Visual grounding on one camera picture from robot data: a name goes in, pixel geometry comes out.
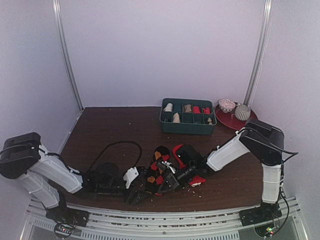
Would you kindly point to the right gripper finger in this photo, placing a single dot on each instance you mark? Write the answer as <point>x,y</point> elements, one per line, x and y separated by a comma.
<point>171,181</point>
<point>164,188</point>

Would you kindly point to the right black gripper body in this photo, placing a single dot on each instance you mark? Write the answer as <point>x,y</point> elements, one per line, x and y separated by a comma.
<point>172,178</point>

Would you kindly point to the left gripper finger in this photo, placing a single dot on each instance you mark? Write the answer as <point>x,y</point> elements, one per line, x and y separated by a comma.
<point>141,195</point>
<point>131,197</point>

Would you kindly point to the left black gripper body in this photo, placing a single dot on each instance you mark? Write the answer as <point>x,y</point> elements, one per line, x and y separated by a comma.
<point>105,190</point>

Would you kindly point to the black argyle sock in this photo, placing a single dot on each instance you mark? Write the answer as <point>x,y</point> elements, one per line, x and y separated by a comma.
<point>155,176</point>

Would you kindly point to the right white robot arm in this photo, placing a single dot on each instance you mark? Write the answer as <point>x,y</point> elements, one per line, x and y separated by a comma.
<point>264,141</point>

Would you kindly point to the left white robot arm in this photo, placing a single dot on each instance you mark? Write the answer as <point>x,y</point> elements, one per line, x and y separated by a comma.
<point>25,159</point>

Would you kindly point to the green divided organizer box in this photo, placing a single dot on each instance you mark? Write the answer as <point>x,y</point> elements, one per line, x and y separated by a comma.
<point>182,120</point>

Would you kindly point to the red rolled sock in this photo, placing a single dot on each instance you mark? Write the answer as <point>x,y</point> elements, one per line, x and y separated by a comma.
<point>196,110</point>

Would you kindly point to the red plate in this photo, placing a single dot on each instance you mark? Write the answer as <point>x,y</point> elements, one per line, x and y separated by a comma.
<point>230,120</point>

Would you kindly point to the beige rolled sock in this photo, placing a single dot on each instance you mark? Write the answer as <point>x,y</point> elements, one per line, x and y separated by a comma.
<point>168,107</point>

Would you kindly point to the red patterned bowl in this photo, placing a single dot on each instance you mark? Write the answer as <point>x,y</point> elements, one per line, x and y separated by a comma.
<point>226,105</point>

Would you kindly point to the striped ceramic cup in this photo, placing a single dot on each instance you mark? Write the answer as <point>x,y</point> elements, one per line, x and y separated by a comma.
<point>242,112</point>

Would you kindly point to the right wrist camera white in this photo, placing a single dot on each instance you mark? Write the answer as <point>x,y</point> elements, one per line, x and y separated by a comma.
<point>165,165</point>

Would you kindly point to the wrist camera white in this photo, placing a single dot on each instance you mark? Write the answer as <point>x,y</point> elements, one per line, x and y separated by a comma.
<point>130,175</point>
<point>165,165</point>

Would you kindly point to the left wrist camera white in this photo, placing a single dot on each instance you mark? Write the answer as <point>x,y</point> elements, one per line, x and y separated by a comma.
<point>130,175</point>

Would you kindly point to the aluminium front rail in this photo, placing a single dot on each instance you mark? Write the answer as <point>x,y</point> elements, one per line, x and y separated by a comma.
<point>107,224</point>

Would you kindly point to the right aluminium frame post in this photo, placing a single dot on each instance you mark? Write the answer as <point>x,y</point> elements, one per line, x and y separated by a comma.
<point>260,51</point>

